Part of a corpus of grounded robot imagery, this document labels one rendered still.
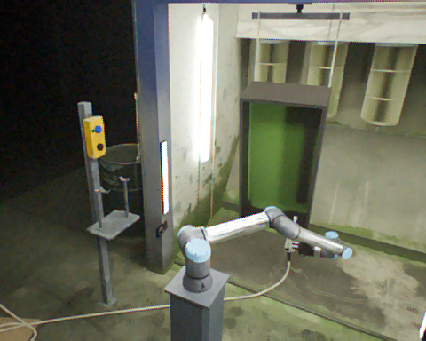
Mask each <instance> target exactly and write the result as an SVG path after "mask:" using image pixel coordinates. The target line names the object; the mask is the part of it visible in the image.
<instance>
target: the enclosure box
mask: <svg viewBox="0 0 426 341"><path fill-rule="evenodd" d="M331 90H332V87H327V86H318V85H301V84H292V83H267V82H258V81H252V83H250V84H249V86H248V88H247V89H246V90H245V91H244V92H243V93H242V94H241V97H240V123H239V219H241V218H245V217H250V216H253V215H255V214H257V213H262V212H264V210H266V208H267V207H277V209H279V210H280V211H281V212H282V213H283V214H284V215H285V216H286V217H287V218H289V219H290V220H293V221H294V217H297V221H296V223H297V224H299V226H300V227H302V228H304V229H306V230H308V226H309V223H310V219H311V215H312V205H313V200H314V191H315V186H316V182H317V178H318V168H319V165H320V156H321V148H322V143H323V139H324V134H325V129H326V120H327V112H328V108H329V102H330V94H331Z"/></svg>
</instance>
